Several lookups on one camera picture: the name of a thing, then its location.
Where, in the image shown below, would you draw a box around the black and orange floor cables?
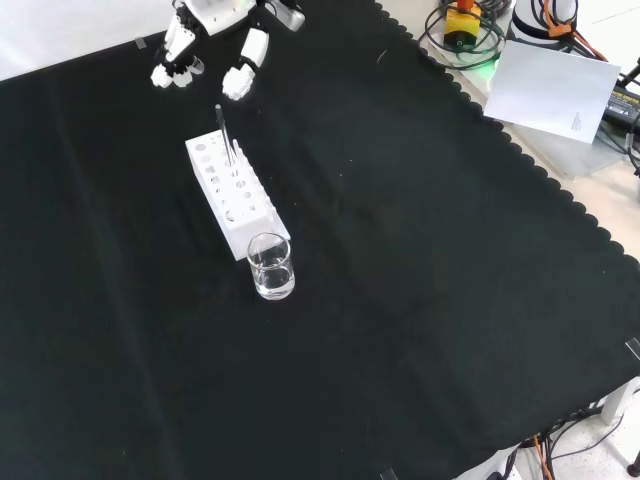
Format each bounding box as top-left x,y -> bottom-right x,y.
517,404 -> 640,480

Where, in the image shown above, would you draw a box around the white test tube rack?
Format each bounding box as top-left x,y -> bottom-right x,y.
184,128 -> 292,263

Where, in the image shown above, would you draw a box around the coiled black cable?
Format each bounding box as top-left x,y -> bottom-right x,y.
416,0 -> 507,70

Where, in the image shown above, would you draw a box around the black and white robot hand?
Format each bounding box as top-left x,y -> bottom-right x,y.
150,0 -> 272,103

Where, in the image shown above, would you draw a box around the black bench cloth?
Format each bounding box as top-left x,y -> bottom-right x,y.
0,0 -> 640,480

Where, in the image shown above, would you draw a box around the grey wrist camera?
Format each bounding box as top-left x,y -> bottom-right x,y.
263,0 -> 307,33

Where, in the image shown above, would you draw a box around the black power supply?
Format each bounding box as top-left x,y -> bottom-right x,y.
598,83 -> 640,135

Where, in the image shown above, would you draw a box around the small clear glass beaker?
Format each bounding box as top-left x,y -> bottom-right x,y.
246,232 -> 298,302

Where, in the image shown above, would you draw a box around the pale board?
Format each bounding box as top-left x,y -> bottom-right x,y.
483,39 -> 623,147

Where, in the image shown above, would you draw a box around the yellow stop button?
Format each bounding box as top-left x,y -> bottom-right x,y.
443,0 -> 484,52

